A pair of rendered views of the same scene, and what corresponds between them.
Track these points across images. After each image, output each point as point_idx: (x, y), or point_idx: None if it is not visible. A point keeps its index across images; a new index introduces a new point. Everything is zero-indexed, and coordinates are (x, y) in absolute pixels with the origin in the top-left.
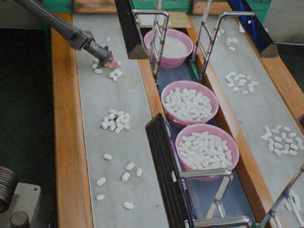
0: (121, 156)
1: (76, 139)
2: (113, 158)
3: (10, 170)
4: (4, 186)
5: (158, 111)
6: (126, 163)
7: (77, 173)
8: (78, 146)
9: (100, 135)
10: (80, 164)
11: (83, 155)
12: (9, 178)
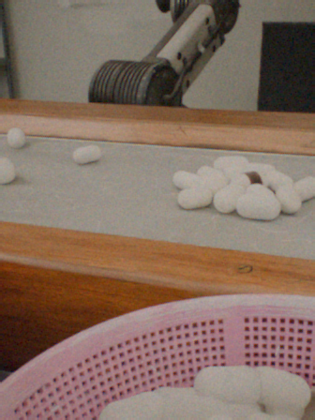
0: (67, 177)
1: (188, 121)
2: (76, 168)
3: (147, 75)
4: (114, 72)
5: (238, 270)
6: (31, 179)
7: (69, 113)
8: (159, 120)
9: (191, 166)
10: (94, 118)
11: (127, 134)
12: (132, 79)
